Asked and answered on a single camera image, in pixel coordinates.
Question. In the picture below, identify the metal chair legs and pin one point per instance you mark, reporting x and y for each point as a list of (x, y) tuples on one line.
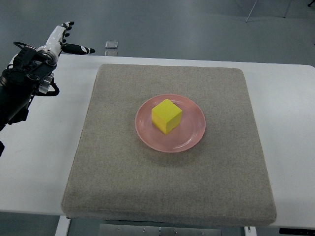
[(281, 9)]

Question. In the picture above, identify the white table leg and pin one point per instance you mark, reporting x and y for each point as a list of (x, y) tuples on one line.
[(62, 226)]

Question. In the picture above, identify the floor socket plate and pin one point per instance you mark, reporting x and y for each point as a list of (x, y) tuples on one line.
[(111, 53), (111, 44)]

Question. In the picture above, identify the metal table base plate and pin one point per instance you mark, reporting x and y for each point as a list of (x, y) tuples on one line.
[(129, 230)]

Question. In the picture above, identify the beige felt mat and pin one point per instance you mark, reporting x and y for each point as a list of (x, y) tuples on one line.
[(221, 181)]

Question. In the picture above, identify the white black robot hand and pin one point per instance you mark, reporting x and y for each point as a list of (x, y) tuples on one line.
[(56, 43)]

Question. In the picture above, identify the lower floor socket plate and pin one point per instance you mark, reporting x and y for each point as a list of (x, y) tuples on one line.
[(111, 53)]

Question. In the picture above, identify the yellow foam block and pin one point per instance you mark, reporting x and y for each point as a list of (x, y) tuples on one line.
[(166, 116)]

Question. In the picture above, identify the upper floor socket plate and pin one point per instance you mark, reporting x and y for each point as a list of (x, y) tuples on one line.
[(111, 44)]

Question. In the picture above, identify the pink plate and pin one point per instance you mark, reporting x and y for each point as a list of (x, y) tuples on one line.
[(186, 135)]

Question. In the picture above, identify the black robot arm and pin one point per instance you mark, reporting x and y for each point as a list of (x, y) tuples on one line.
[(29, 75)]

